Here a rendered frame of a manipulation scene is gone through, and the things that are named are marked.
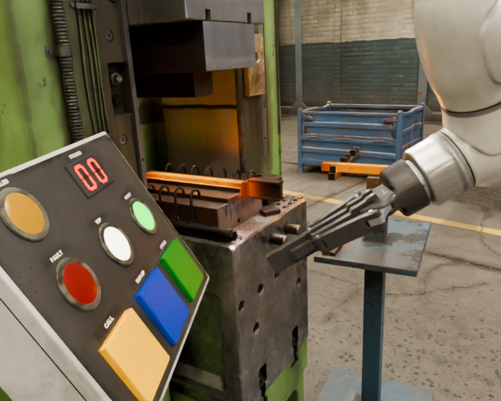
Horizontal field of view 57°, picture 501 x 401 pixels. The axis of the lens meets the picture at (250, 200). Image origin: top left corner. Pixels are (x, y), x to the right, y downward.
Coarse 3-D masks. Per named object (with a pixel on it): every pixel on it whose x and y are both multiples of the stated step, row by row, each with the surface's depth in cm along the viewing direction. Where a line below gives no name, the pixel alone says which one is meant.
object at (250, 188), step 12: (180, 180) 119; (192, 180) 117; (204, 180) 115; (216, 180) 114; (228, 180) 113; (240, 180) 113; (252, 180) 108; (264, 180) 107; (276, 180) 107; (252, 192) 109; (264, 192) 108; (276, 192) 106
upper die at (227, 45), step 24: (192, 24) 91; (216, 24) 94; (240, 24) 101; (144, 48) 99; (168, 48) 95; (192, 48) 92; (216, 48) 94; (240, 48) 102; (144, 72) 101; (168, 72) 97
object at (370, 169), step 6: (324, 162) 139; (330, 162) 138; (336, 162) 138; (342, 162) 138; (324, 168) 138; (336, 168) 136; (342, 168) 135; (348, 168) 134; (354, 168) 134; (360, 168) 133; (366, 168) 132; (372, 168) 131; (378, 168) 131; (384, 168) 130
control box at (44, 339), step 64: (0, 192) 43; (64, 192) 52; (128, 192) 65; (0, 256) 39; (64, 256) 46; (192, 256) 72; (0, 320) 39; (64, 320) 42; (192, 320) 62; (0, 384) 42; (64, 384) 41
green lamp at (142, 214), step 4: (136, 204) 64; (140, 204) 65; (136, 208) 64; (140, 208) 64; (144, 208) 66; (136, 212) 63; (140, 212) 64; (144, 212) 65; (148, 212) 66; (136, 216) 63; (140, 216) 63; (144, 216) 64; (148, 216) 65; (152, 216) 67; (140, 220) 63; (144, 220) 64; (148, 220) 65; (152, 220) 66; (144, 224) 63; (148, 224) 64; (152, 224) 65; (148, 228) 64; (152, 228) 65
